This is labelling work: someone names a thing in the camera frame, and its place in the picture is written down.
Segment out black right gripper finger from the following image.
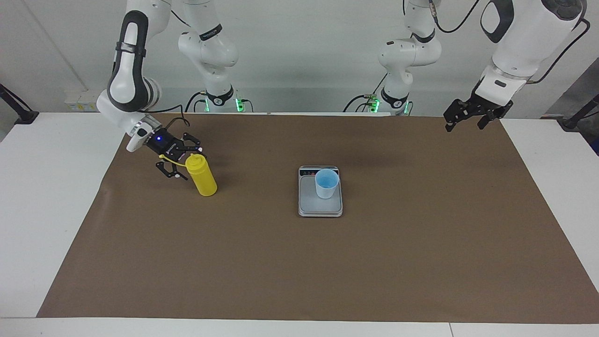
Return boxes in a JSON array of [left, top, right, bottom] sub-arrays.
[[181, 132, 205, 153], [155, 159, 189, 180]]

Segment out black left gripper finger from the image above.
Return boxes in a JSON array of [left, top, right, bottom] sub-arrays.
[[443, 99, 469, 133], [476, 112, 505, 131]]

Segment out yellow squeeze bottle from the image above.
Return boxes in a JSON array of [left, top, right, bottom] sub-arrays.
[[159, 153, 218, 197]]

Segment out light blue plastic cup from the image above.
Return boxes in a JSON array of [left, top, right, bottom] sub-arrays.
[[315, 169, 340, 199]]

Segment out silver digital kitchen scale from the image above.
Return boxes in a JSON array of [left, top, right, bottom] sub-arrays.
[[298, 165, 343, 218]]

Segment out black clamp stand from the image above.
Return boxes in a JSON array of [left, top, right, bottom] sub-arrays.
[[562, 94, 599, 130], [0, 84, 39, 125]]

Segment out brown paper table mat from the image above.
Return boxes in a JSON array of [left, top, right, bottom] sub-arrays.
[[37, 114, 599, 324]]

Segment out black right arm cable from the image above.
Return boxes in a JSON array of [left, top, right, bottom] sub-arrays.
[[140, 9, 191, 132]]

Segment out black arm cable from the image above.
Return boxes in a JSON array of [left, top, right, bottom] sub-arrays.
[[140, 9, 191, 132], [428, 0, 590, 85]]

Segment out black right base cables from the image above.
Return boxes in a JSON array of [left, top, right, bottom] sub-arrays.
[[186, 90, 255, 113]]

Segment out black base cables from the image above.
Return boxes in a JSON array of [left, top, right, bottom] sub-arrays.
[[186, 90, 255, 113], [343, 73, 412, 113]]

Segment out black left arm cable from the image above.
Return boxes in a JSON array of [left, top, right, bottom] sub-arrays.
[[428, 0, 590, 85]]

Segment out black left base cables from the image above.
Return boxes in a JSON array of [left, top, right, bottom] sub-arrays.
[[343, 73, 412, 113]]

